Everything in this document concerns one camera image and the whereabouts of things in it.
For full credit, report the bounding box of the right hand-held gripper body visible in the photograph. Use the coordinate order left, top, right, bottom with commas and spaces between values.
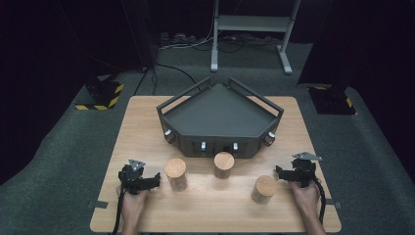
291, 151, 323, 189

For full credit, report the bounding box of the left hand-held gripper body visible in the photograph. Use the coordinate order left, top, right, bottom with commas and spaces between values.
117, 159, 147, 196

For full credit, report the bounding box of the person's left hand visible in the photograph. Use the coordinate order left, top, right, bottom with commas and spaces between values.
115, 185, 150, 219

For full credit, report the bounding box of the person's right hand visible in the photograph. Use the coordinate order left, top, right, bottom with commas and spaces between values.
288, 180, 323, 214

